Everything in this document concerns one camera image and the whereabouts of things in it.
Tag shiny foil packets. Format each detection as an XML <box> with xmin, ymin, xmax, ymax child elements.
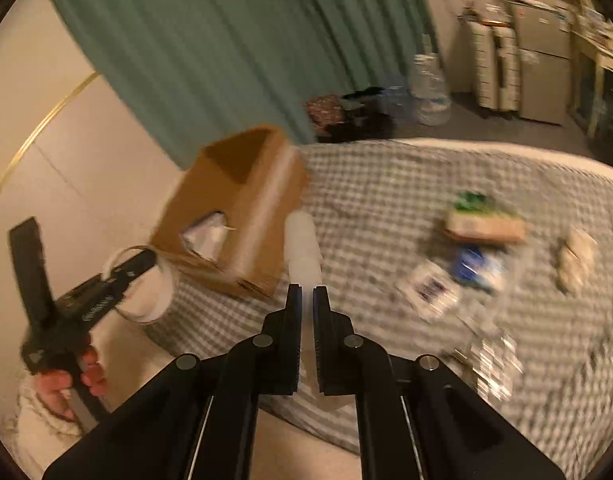
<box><xmin>453</xmin><ymin>330</ymin><xmax>522</xmax><ymax>403</ymax></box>

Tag grey fridge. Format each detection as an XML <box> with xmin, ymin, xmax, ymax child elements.
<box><xmin>511</xmin><ymin>2</ymin><xmax>574</xmax><ymax>126</ymax></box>

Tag gold trim strip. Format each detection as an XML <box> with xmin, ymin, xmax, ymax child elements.
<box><xmin>0</xmin><ymin>71</ymin><xmax>102</xmax><ymax>221</ymax></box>

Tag blue and white packet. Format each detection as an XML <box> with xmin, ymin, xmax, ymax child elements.
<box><xmin>453</xmin><ymin>245</ymin><xmax>509</xmax><ymax>293</ymax></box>

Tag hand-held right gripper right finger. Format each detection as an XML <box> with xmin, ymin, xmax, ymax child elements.
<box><xmin>313</xmin><ymin>285</ymin><xmax>567</xmax><ymax>480</ymax></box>

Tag white ribbed suitcase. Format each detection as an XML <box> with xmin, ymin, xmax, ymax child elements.
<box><xmin>469</xmin><ymin>17</ymin><xmax>521</xmax><ymax>113</ymax></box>

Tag large clear water jug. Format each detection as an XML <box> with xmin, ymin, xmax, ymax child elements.
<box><xmin>411</xmin><ymin>35</ymin><xmax>453</xmax><ymax>127</ymax></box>

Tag green curtain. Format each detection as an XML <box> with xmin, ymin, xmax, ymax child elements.
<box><xmin>40</xmin><ymin>0</ymin><xmax>439</xmax><ymax>171</ymax></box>

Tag white plastic bottle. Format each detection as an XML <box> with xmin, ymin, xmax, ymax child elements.
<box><xmin>284</xmin><ymin>211</ymin><xmax>323</xmax><ymax>396</ymax></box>

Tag cream lumpy object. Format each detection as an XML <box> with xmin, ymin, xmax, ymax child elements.
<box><xmin>553</xmin><ymin>227</ymin><xmax>599</xmax><ymax>296</ymax></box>

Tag pack of small water bottles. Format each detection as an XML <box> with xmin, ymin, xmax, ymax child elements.
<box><xmin>381</xmin><ymin>75</ymin><xmax>419</xmax><ymax>121</ymax></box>

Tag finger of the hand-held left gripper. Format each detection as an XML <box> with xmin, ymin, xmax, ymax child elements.
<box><xmin>84</xmin><ymin>247</ymin><xmax>158</xmax><ymax>311</ymax></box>

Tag clear tape roll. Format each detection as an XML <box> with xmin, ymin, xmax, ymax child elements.
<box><xmin>101</xmin><ymin>246</ymin><xmax>174</xmax><ymax>326</ymax></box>

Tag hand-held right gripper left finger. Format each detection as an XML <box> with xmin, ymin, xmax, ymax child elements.
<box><xmin>42</xmin><ymin>284</ymin><xmax>303</xmax><ymax>480</ymax></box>

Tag white card packet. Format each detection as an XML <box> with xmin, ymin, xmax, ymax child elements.
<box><xmin>395</xmin><ymin>260</ymin><xmax>459</xmax><ymax>323</ymax></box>

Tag white dressing table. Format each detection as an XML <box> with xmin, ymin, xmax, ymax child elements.
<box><xmin>571</xmin><ymin>0</ymin><xmax>613</xmax><ymax>141</ymax></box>

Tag black bag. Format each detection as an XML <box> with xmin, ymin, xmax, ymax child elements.
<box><xmin>316</xmin><ymin>87</ymin><xmax>394</xmax><ymax>143</ymax></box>

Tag green packet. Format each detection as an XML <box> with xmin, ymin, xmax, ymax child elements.
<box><xmin>451</xmin><ymin>191</ymin><xmax>497</xmax><ymax>217</ymax></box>

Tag patterned brown box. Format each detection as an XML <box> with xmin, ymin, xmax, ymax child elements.
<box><xmin>305</xmin><ymin>95</ymin><xmax>347</xmax><ymax>128</ymax></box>

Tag person's left forearm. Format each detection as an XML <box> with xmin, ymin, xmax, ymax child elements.
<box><xmin>14</xmin><ymin>379</ymin><xmax>87</xmax><ymax>480</ymax></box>

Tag brown cardboard box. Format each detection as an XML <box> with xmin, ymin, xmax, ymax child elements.
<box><xmin>150</xmin><ymin>125</ymin><xmax>312</xmax><ymax>303</ymax></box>

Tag white crumpled paper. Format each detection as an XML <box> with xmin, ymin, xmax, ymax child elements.
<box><xmin>181</xmin><ymin>212</ymin><xmax>234</xmax><ymax>261</ymax></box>

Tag person's left hand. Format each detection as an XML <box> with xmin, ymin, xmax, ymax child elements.
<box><xmin>36</xmin><ymin>332</ymin><xmax>110</xmax><ymax>423</ymax></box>

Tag beige and red box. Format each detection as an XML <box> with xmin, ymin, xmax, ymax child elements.
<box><xmin>443</xmin><ymin>210</ymin><xmax>528</xmax><ymax>245</ymax></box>

